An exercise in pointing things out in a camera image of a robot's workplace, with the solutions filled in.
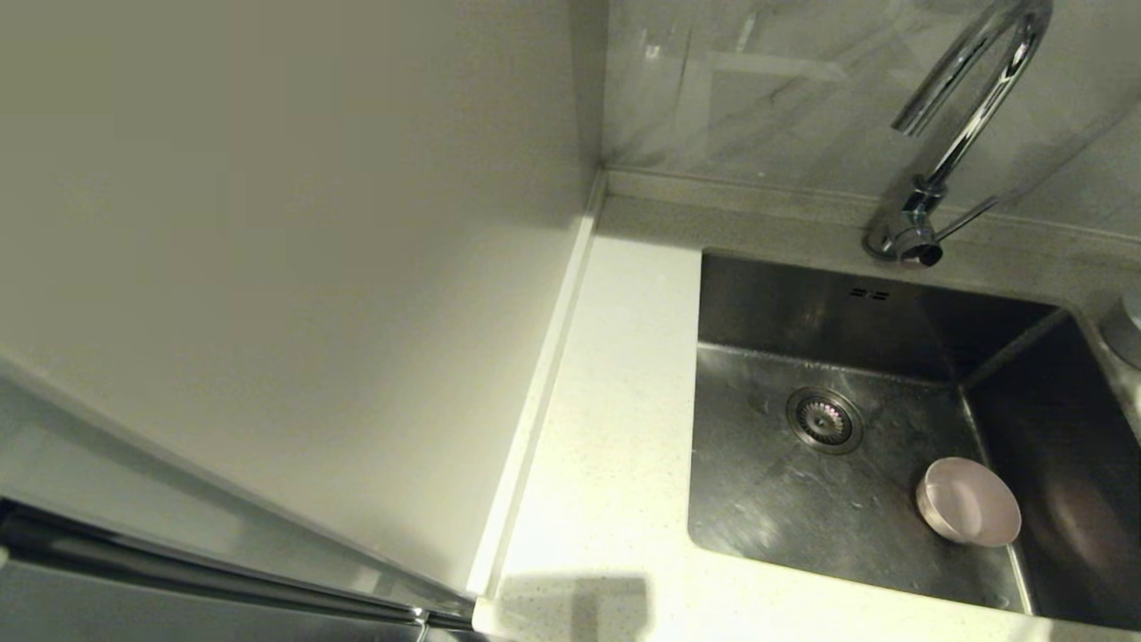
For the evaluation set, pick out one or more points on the pink bowl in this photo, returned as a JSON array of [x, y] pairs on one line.
[[970, 501]]

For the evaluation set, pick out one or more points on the chrome gooseneck faucet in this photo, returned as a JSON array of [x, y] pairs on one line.
[[967, 134]]

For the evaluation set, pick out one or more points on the light blue bowl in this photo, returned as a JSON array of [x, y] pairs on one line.
[[1125, 332]]

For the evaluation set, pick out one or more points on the stainless steel sink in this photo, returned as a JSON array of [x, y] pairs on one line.
[[758, 526]]

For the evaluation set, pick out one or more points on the round metal drain strainer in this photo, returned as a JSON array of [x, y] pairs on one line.
[[824, 419]]

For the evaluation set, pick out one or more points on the white tall cabinet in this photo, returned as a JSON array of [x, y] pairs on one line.
[[267, 223]]

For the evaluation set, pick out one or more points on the grey appliance door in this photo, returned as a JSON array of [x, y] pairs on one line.
[[134, 606]]

